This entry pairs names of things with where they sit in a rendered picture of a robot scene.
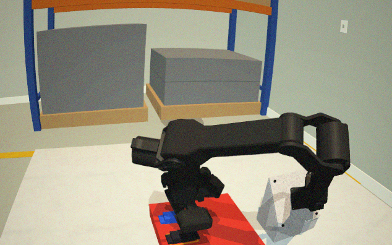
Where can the black micro servo with orange cable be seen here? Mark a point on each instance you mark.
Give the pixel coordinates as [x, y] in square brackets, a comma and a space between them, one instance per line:
[178, 236]

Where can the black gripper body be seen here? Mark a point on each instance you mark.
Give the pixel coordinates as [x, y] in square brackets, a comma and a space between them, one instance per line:
[184, 191]

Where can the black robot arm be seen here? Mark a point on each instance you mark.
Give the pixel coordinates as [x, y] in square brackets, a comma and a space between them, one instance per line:
[186, 144]

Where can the red flat rectangular platform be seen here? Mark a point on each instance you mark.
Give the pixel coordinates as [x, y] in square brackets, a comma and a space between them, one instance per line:
[229, 225]

